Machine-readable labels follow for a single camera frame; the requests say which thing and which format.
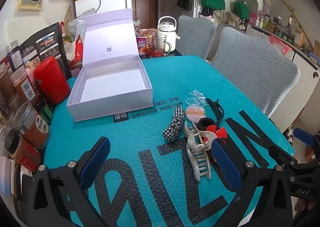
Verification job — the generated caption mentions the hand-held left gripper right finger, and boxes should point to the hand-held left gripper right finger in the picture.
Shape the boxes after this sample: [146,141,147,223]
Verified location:
[211,139,294,227]

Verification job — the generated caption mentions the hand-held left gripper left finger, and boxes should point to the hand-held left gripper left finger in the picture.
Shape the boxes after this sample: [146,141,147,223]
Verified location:
[26,137,111,227]

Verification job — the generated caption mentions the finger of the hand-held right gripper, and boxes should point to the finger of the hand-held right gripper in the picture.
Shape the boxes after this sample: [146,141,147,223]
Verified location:
[269,144,301,167]
[294,128,320,146]

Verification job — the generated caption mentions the translucent hair claw clip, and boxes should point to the translucent hair claw clip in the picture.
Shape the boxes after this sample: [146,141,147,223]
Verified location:
[184,122,213,182]

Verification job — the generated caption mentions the red and black hair clip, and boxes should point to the red and black hair clip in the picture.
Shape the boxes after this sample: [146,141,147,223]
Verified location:
[197,117,228,143]

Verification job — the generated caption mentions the pink round compact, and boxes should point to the pink round compact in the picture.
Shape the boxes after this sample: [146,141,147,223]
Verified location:
[185,105,207,123]

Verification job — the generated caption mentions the black white checkered scrunchie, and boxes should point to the black white checkered scrunchie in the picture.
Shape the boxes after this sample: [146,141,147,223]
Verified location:
[162,107,184,141]

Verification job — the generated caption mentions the white gift box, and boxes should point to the white gift box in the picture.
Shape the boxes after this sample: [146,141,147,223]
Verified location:
[67,8,153,123]

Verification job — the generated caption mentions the teal embossed mat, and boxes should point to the teal embossed mat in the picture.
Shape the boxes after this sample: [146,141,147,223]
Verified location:
[42,54,296,227]

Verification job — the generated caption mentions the small green jar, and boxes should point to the small green jar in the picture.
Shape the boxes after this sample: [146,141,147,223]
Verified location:
[35,99,54,125]

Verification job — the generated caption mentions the clear jar orange label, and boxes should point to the clear jar orange label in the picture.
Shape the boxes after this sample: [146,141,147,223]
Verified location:
[11,101,52,149]

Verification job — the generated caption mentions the black lid red label jar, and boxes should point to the black lid red label jar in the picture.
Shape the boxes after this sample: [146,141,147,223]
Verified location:
[4,129,42,173]

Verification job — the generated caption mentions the grey leaf pattern chair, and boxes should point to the grey leaf pattern chair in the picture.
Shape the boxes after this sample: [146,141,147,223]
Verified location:
[176,15,219,61]
[211,27,300,119]

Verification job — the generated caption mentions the red canister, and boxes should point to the red canister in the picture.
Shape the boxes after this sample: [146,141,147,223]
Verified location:
[33,57,71,106]

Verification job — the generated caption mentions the pink plastic bag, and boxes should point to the pink plastic bag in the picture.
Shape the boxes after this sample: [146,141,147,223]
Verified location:
[269,35,293,55]

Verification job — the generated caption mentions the brown spice jar white label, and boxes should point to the brown spice jar white label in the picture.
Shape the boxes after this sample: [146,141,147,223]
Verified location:
[10,69,40,108]

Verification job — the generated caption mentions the pink bottle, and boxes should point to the pink bottle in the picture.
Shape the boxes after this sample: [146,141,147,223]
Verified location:
[25,67,38,85]

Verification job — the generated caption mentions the red snack bag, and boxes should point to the red snack bag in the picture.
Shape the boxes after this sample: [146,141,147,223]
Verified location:
[72,34,85,68]

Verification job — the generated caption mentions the row of cosmetic bottles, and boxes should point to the row of cosmetic bottles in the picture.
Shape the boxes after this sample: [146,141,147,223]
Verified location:
[250,10,308,45]

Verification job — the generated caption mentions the tall brown jar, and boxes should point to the tall brown jar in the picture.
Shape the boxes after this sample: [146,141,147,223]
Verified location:
[0,63,21,118]

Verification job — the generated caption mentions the purple instant noodle cup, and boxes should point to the purple instant noodle cup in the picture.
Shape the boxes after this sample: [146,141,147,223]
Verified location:
[136,37,152,55]

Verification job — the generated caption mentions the black printed pouch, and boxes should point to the black printed pouch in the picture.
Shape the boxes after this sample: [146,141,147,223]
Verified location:
[19,22,72,80]

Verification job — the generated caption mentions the glass mug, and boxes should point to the glass mug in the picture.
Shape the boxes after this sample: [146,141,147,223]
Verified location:
[147,34,172,58]

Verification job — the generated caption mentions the purple label bottle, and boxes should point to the purple label bottle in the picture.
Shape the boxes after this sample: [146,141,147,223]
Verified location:
[5,40,26,70]

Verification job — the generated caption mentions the white paper packets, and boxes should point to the white paper packets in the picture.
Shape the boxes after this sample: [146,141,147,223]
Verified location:
[67,9,97,36]

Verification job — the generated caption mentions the round woven placemat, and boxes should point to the round woven placemat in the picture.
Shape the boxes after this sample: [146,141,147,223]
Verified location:
[64,5,77,35]

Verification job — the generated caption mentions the white teapot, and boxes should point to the white teapot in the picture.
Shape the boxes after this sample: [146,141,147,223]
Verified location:
[157,16,181,53]

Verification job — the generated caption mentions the white refrigerator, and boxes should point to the white refrigerator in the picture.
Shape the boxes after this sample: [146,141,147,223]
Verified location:
[74,0,132,20]

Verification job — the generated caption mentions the brown door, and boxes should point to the brown door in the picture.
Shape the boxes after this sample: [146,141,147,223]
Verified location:
[128,0,159,27]

